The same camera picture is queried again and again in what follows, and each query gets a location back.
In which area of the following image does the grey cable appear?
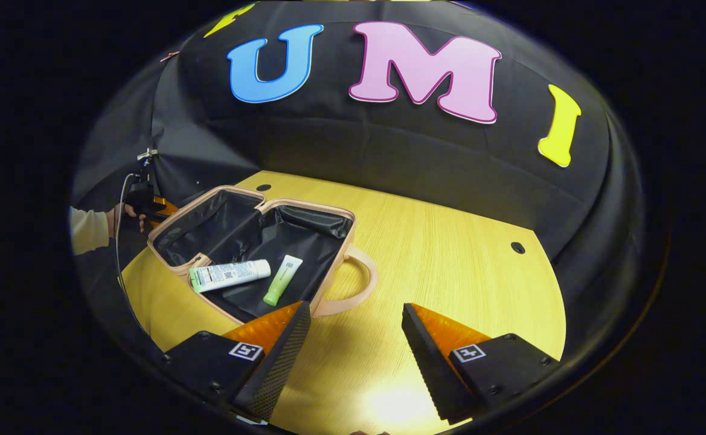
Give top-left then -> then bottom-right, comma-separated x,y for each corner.
114,173 -> 151,336

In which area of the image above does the black backdrop cloth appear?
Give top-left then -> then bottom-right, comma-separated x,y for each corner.
72,0 -> 646,363

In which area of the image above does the light green tube white cap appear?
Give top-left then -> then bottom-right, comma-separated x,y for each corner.
263,254 -> 304,306

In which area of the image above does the pink suitcase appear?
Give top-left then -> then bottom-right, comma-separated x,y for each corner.
146,185 -> 379,324

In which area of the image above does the white tube with green end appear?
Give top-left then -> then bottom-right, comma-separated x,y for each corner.
188,259 -> 272,294

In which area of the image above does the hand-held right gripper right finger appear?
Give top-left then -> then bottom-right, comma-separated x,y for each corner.
401,302 -> 562,424

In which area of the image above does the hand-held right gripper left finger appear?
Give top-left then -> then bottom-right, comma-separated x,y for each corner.
162,300 -> 312,424

